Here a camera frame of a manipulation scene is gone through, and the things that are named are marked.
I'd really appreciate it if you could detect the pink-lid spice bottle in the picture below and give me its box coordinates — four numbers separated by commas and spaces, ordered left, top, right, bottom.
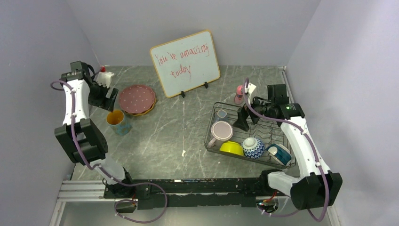
234, 85, 244, 105

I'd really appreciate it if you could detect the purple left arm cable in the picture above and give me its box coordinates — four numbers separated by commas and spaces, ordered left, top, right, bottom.
50, 80, 168, 224

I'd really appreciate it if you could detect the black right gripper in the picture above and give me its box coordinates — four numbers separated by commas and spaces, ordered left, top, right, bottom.
233, 91, 274, 131

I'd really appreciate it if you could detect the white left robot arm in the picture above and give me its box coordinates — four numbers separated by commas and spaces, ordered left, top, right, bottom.
50, 61, 135, 198

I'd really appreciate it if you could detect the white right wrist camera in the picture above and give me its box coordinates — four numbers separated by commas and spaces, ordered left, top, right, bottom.
244, 82, 257, 99

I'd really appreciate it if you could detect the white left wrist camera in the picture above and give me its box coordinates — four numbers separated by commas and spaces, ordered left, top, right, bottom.
95, 66, 115, 88

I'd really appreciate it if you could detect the lilac mug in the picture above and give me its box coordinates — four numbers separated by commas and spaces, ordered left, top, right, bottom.
207, 121, 233, 148

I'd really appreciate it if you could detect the pink polka-dot plate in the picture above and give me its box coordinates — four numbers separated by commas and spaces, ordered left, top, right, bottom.
119, 84, 156, 113

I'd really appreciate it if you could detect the yellow-framed whiteboard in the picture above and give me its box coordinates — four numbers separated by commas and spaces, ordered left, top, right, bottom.
150, 30, 221, 98

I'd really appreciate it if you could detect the blue zigzag pattern bowl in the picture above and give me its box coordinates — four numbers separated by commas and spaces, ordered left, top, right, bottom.
241, 137, 266, 159

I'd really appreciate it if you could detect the black base bar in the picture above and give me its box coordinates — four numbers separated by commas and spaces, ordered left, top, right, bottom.
103, 174, 284, 210

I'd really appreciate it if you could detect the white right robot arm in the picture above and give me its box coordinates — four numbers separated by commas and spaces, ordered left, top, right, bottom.
233, 81, 343, 211

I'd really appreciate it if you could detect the aluminium front frame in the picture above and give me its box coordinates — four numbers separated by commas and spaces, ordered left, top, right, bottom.
49, 179, 342, 226

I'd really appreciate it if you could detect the black wire dish rack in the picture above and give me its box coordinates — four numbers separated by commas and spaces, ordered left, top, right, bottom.
204, 102, 296, 169

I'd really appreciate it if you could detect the blue butterfly mug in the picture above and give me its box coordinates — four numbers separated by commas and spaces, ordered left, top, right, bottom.
106, 110, 132, 136

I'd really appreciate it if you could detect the yellow-green bowl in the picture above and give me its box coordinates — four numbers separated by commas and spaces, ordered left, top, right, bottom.
219, 141, 244, 156

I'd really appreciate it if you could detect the small grey-blue cup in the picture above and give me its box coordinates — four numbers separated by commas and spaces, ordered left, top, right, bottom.
215, 109, 228, 122

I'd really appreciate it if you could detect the aluminium rail at wall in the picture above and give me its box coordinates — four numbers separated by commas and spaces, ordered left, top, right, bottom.
278, 66, 295, 103

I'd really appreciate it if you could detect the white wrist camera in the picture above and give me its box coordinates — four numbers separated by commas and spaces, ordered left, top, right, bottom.
95, 66, 115, 88
244, 82, 257, 99

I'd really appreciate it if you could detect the yellow polka-dot plate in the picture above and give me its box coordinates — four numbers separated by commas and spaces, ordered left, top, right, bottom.
127, 98, 157, 116

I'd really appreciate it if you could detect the teal white-dot bowl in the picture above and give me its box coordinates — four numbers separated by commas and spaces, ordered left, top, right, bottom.
265, 144, 292, 166

